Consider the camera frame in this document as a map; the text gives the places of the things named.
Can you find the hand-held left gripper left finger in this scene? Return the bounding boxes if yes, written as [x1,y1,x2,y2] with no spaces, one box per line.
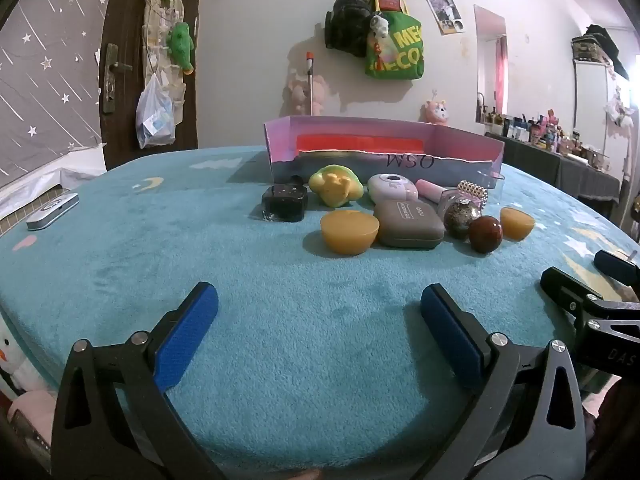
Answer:
[50,281,228,480]

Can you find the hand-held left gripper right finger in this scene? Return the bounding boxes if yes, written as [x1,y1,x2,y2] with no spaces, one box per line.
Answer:
[420,283,586,480]

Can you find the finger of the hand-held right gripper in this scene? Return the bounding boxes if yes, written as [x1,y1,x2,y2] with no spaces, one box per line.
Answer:
[594,250,640,283]
[540,266,608,321]

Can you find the small yellow wax dome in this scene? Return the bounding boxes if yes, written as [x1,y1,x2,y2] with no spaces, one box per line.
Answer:
[500,207,536,241]

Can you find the red-brown ball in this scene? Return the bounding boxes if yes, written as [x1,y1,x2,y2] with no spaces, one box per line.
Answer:
[468,215,503,254]

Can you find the round glitter nail polish bottle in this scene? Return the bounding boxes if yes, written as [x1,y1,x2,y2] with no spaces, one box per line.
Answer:
[443,198,483,240]

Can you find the taupe eyeshadow case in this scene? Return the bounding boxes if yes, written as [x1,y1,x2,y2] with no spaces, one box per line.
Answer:
[373,200,446,249]

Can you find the clear plastic cup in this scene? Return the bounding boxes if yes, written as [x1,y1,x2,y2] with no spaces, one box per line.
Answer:
[475,170,506,191]

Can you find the rhinestone studded cube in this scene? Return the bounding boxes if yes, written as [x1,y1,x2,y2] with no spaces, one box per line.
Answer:
[456,180,488,207]

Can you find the large yellow wax dome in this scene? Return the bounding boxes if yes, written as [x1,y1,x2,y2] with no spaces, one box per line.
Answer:
[320,210,380,256]

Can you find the purple nail polish pink cap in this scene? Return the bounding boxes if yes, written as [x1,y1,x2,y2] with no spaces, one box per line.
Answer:
[416,179,466,213]

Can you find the lilac round compact case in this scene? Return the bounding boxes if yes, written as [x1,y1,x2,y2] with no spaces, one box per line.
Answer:
[367,172,420,206]

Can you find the black square nail polish bottle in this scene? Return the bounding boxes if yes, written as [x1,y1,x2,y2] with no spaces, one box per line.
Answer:
[261,183,307,222]

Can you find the yellow dog toy green hood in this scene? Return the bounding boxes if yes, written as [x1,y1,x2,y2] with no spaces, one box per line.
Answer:
[308,164,365,208]

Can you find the pink cardboard box red lining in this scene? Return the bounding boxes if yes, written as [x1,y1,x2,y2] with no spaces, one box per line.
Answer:
[263,115,506,190]

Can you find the side table dark cloth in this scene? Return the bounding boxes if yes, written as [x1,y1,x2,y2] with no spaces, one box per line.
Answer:
[484,132,621,211]

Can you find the row of cosmetic bottles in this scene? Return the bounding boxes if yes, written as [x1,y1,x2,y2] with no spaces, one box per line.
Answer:
[482,107,608,166]

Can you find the white wardrobe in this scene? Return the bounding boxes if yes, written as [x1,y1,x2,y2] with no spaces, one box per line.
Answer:
[571,35,640,161]

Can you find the silver tin case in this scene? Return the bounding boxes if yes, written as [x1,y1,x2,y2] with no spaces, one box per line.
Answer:
[26,192,80,231]

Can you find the snowman plush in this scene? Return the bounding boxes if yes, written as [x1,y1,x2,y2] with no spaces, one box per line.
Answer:
[0,310,46,396]

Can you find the white crumpled sheet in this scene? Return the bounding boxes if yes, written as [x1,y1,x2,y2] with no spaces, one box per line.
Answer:
[0,142,108,233]

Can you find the clear plastic bag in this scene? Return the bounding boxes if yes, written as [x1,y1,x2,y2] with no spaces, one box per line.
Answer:
[136,74,177,149]

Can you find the small pink plush animal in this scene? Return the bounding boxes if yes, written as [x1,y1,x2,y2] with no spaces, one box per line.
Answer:
[421,90,449,127]

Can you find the pink bear plush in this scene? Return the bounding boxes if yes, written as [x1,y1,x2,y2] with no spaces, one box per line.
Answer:
[287,74,328,116]

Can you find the white stick orange ends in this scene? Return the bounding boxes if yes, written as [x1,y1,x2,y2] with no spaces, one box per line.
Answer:
[306,52,316,117]

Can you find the green tote bag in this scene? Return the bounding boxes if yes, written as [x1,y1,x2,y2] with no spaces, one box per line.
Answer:
[364,0,426,81]

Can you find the green plush dinosaur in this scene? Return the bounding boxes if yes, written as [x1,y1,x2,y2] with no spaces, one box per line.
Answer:
[166,22,196,76]

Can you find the grey star print sheet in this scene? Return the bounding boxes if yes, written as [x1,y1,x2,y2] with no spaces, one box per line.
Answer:
[0,0,113,181]

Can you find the clear hanging pocket organizer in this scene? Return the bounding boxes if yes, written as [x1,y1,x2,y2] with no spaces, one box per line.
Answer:
[141,0,187,126]

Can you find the black bag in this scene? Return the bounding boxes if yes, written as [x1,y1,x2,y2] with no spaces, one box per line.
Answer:
[325,0,373,58]

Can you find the dark wooden door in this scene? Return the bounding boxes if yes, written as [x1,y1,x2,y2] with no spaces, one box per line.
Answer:
[97,0,201,171]

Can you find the wall mirror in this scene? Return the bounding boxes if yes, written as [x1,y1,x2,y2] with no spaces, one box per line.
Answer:
[472,5,508,123]

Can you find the brass door handle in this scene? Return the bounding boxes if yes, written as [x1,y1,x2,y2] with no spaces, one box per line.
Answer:
[102,43,132,114]

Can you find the wall photo prints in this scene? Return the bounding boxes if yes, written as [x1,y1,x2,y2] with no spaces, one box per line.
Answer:
[426,0,465,36]

